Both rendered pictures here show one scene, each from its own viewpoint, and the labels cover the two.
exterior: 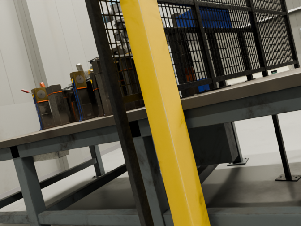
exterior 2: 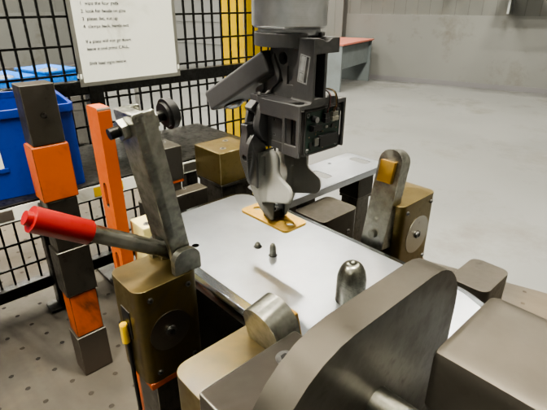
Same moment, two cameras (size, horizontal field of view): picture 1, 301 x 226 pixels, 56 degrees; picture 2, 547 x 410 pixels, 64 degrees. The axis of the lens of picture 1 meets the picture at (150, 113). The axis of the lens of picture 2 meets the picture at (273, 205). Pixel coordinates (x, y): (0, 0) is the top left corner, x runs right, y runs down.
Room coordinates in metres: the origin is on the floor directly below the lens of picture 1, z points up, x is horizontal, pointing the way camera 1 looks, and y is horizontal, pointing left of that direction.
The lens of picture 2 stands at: (2.34, 0.05, 1.30)
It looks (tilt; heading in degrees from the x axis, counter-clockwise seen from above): 25 degrees down; 181
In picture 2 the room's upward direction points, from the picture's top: straight up
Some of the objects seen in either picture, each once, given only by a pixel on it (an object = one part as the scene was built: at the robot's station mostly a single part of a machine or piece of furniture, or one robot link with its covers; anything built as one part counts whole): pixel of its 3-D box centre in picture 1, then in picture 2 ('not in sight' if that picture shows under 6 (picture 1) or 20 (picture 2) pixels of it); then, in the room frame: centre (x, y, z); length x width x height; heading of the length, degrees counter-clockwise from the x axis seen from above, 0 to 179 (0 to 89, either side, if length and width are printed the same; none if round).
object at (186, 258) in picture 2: not in sight; (185, 259); (1.97, -0.05, 1.06); 0.03 x 0.01 x 0.03; 134
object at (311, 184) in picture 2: (123, 46); (300, 181); (1.86, 0.07, 1.10); 0.06 x 0.03 x 0.09; 44
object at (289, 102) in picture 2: (121, 31); (293, 93); (1.87, 0.06, 1.21); 0.09 x 0.08 x 0.12; 44
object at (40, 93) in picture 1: (42, 109); not in sight; (2.48, 0.91, 0.88); 0.14 x 0.09 x 0.36; 134
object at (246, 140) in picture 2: not in sight; (260, 146); (1.87, 0.02, 1.15); 0.05 x 0.02 x 0.09; 134
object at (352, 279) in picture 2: not in sight; (351, 285); (1.94, 0.12, 1.02); 0.03 x 0.03 x 0.07
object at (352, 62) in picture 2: not in sight; (339, 63); (-5.43, 1.00, 0.36); 1.34 x 0.69 x 0.72; 150
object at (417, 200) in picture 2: not in sight; (394, 288); (1.74, 0.23, 0.87); 0.12 x 0.07 x 0.35; 134
